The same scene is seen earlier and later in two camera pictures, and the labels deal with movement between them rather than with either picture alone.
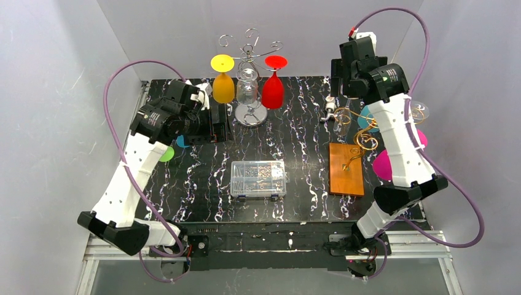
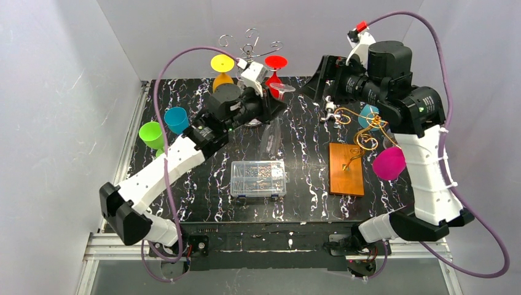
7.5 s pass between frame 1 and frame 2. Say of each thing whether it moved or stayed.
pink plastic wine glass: stayed
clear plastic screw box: stayed
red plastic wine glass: stayed
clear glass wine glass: moved
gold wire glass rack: stayed
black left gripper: moved
